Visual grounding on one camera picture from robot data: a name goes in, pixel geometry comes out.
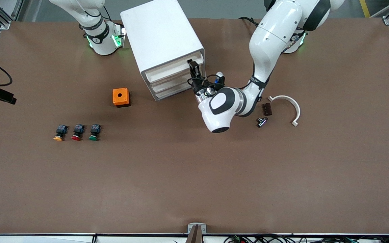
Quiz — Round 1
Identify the yellow push button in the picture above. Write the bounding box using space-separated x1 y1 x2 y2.
53 124 69 142

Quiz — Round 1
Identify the red push button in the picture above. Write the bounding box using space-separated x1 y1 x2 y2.
71 124 86 141

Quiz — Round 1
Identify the green push button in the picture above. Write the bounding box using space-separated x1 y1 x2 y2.
88 124 102 141

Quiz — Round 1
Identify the orange box with hole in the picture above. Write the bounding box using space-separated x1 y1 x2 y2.
112 88 131 108

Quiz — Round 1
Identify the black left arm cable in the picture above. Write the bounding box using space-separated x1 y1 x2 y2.
187 75 225 92

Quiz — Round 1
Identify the black base cable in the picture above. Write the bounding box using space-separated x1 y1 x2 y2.
238 16 261 27

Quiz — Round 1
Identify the white curved plastic bracket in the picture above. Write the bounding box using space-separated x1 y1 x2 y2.
268 95 301 127

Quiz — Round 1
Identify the grey bracket with post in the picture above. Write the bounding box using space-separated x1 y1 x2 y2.
187 223 207 243

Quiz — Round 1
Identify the black cable bundle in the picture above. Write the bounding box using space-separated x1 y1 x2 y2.
224 234 389 243

